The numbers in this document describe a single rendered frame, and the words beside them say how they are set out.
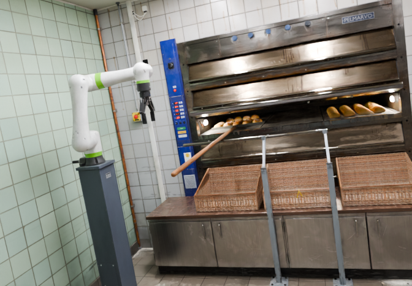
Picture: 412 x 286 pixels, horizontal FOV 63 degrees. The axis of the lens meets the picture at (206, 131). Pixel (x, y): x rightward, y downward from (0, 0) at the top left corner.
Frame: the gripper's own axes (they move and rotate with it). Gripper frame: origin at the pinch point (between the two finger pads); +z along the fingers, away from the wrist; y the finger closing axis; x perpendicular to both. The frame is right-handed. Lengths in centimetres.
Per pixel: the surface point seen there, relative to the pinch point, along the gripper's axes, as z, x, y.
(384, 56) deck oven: -22, 169, -100
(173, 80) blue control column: -28, -17, -101
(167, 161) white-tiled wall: 53, -38, -103
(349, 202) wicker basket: 83, 129, -50
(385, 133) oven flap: 41, 167, -99
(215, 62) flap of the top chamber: -39, 26, -105
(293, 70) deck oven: -21, 97, -101
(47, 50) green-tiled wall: -65, -95, -27
